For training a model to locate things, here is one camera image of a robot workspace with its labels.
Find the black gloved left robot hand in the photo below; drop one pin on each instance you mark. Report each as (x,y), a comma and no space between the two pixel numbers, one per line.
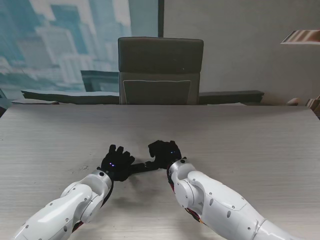
(117,163)

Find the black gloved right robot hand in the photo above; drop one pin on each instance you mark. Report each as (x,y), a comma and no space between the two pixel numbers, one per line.
(163,153)

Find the black remote control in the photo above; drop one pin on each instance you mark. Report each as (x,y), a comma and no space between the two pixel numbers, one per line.
(138,168)

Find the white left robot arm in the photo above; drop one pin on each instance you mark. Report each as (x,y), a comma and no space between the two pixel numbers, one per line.
(70,207)

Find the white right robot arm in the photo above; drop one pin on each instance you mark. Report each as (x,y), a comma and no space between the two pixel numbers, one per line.
(220,200)

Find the long dark low ledge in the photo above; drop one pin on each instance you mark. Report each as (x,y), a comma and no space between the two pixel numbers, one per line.
(70,96)

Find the short dark low ledge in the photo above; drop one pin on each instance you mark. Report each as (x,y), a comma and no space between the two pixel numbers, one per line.
(230,96)

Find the dark grey office chair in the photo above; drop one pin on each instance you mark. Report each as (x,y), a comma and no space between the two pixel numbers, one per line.
(160,57)

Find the dark grey paper stack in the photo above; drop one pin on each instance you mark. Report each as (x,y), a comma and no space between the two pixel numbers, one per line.
(35,102)

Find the round beige object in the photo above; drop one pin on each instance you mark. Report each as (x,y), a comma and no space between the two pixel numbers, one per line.
(293,102)

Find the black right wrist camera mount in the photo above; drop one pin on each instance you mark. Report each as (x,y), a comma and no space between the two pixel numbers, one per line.
(184,158)

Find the brown wooden wall shelf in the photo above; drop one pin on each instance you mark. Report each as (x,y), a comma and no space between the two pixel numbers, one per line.
(303,37)

